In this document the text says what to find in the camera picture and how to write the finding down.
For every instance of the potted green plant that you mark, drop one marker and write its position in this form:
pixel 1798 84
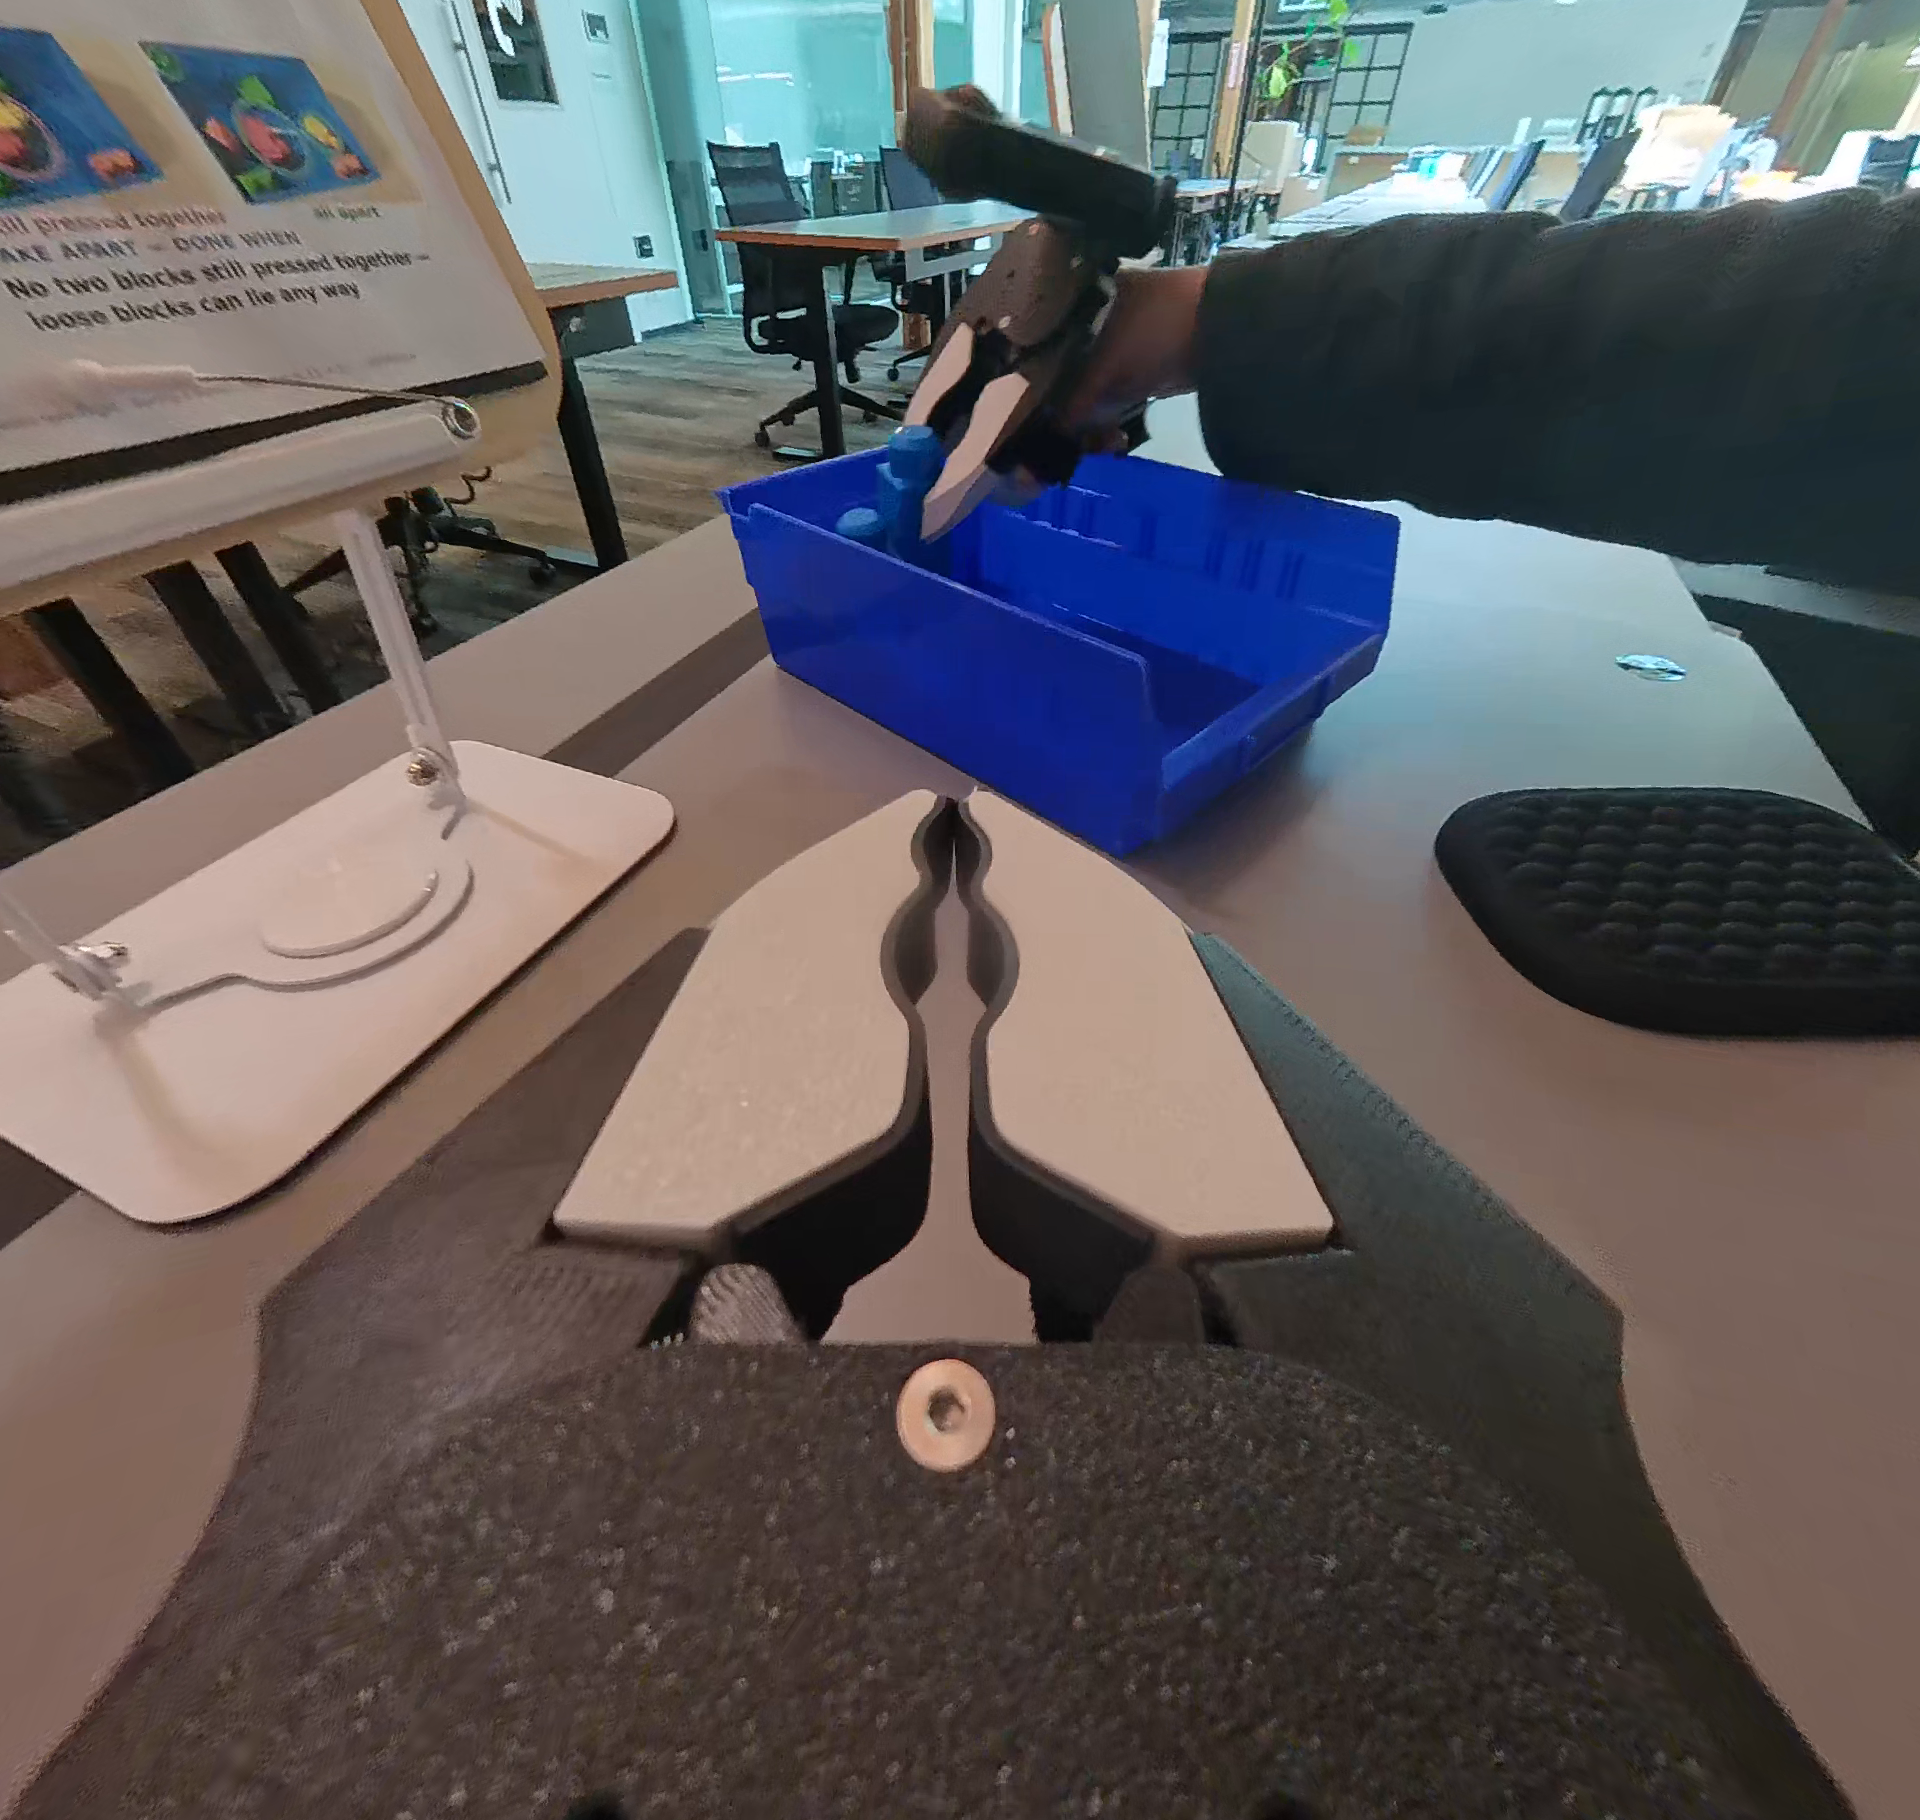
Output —
pixel 1303 37

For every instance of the blue plastic bin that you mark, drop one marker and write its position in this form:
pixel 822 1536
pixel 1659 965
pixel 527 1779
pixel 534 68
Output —
pixel 974 681

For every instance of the printed instruction sheet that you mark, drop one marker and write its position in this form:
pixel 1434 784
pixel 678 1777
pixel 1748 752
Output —
pixel 224 199

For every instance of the round table grommet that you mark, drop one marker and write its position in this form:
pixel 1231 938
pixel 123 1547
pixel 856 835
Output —
pixel 1650 667

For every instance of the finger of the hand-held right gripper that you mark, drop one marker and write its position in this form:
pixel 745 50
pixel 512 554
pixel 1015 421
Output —
pixel 945 380
pixel 983 448

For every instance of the black wrist rest pad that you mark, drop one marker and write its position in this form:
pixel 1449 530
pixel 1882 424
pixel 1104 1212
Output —
pixel 1679 905

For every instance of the blue mega block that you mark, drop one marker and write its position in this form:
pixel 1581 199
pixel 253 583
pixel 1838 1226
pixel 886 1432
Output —
pixel 859 523
pixel 912 461

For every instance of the dark door sign panel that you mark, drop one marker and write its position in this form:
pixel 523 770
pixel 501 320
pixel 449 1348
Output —
pixel 517 37

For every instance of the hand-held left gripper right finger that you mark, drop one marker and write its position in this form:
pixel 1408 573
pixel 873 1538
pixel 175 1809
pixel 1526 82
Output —
pixel 1155 1084

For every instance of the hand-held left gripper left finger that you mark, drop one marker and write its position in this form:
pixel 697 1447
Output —
pixel 750 1084

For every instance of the black mesh office chair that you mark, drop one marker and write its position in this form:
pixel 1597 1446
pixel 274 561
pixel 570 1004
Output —
pixel 1844 695

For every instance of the brown wooden desk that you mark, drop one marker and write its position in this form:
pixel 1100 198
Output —
pixel 599 287
pixel 871 222

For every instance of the person's right forearm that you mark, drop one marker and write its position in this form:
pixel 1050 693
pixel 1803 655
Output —
pixel 1498 350

